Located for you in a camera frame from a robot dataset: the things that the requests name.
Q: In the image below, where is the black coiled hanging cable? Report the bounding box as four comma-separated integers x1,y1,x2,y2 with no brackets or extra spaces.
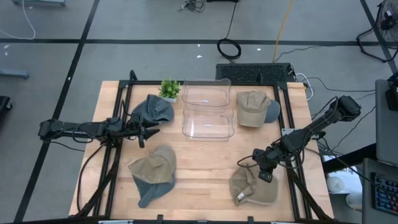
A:
216,1,243,61

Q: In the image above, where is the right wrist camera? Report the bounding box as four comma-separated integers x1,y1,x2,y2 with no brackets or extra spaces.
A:
257,169,275,184

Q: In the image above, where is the grey desk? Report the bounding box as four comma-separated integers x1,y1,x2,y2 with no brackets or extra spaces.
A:
374,78,398,167

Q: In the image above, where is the white power cable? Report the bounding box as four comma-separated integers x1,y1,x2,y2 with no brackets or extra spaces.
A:
294,72,315,101

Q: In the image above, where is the grey table foot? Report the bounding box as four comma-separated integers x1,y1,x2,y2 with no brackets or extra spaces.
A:
0,68,30,80
11,0,67,7

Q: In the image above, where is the black backlit keyboard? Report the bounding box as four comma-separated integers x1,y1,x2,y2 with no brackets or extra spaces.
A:
371,172,398,216

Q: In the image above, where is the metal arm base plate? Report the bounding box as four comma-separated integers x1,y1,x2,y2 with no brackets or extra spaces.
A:
280,128,321,140

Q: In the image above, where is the tan corduroy baseball cap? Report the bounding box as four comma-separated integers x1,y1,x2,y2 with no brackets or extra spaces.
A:
236,90,272,128
127,145,177,185
229,164,280,207

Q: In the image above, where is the black aluminium table frame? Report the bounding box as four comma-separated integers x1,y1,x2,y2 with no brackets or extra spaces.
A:
68,69,335,224

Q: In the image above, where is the thin black floor cable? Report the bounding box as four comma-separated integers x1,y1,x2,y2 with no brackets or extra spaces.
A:
300,76,376,94

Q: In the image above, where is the black floor fan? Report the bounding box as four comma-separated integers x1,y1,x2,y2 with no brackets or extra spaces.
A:
356,0,398,63

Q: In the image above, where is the white floor cable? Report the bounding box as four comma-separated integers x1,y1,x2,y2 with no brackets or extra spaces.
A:
0,0,37,40

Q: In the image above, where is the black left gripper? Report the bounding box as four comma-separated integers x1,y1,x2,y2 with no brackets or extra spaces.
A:
123,111,161,141

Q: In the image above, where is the grey baseball cap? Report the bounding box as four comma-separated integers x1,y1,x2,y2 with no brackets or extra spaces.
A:
132,172,176,209
131,93,175,124
263,100,281,124

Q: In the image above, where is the black cable bundle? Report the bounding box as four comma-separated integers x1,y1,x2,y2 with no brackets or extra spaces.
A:
178,0,206,13

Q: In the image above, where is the black arm base cable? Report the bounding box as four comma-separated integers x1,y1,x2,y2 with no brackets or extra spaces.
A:
75,141,108,214

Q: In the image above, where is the black desk device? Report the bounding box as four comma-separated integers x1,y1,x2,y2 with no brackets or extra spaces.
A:
384,72,398,112

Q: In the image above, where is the clear plastic bin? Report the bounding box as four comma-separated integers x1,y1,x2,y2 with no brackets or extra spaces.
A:
181,78,233,109
181,106,235,142

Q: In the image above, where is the small green potted plant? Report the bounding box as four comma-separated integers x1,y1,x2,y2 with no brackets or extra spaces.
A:
157,77,182,104

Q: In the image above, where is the white bag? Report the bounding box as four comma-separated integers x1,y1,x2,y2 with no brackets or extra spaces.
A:
323,154,364,195

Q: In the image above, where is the yellow hanging cable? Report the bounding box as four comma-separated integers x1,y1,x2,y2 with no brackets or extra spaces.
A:
272,0,295,63

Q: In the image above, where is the black object on floor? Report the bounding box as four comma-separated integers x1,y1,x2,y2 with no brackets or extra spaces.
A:
0,95,13,121

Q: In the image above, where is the black vented computer tower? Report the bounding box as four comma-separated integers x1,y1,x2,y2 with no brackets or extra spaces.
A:
215,62,295,83

